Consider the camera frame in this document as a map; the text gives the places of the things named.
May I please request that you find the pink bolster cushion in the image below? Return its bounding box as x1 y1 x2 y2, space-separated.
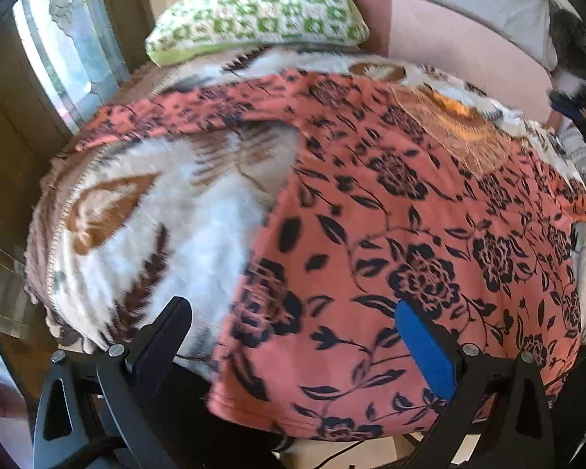
354 0 554 124

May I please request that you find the leaf print fleece blanket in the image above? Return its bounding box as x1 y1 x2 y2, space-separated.
26 47 586 379

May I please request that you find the salmon black floral garment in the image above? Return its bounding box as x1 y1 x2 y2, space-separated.
81 70 586 442

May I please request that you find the green checkered pillow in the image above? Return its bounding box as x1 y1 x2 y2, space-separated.
145 0 369 67

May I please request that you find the stained glass door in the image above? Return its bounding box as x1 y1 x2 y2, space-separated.
0 0 153 240

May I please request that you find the black fuzzy garment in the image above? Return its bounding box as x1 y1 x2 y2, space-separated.
549 9 586 81

